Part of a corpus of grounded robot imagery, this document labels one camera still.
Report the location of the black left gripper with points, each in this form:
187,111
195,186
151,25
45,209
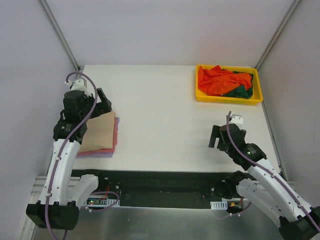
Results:
100,105

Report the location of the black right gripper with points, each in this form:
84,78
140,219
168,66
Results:
217,136

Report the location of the beige t shirt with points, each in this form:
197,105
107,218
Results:
99,134

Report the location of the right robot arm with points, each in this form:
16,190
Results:
295,218

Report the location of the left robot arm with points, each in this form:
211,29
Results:
58,206

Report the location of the folded red t shirt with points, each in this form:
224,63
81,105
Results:
109,151

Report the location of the folded purple t shirt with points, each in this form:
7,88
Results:
97,156

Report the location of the green t shirt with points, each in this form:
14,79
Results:
241,91

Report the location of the orange t shirt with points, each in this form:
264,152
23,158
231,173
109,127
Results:
217,81

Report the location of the yellow plastic bin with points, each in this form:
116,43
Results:
257,91

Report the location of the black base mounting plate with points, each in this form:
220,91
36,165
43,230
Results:
160,189

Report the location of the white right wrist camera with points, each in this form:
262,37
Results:
237,120

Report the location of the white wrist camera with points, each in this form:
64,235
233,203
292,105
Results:
77,85
237,120

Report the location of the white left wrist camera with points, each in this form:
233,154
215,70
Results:
77,85

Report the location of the right perforated cable tray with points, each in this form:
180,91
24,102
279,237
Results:
219,205

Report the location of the perforated cable tray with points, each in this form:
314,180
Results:
98,202
219,205

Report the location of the aluminium front frame rail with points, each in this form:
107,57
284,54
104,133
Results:
293,185

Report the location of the aluminium frame rail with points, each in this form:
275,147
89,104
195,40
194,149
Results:
67,140
293,185

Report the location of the left perforated cable tray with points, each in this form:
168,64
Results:
98,202

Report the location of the aluminium frame rail left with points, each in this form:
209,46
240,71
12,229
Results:
67,140

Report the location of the aluminium frame post left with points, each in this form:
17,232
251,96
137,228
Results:
59,34

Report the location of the aluminium frame post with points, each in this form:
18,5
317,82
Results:
278,32
59,34

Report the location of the aluminium frame post right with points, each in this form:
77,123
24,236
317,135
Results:
278,32

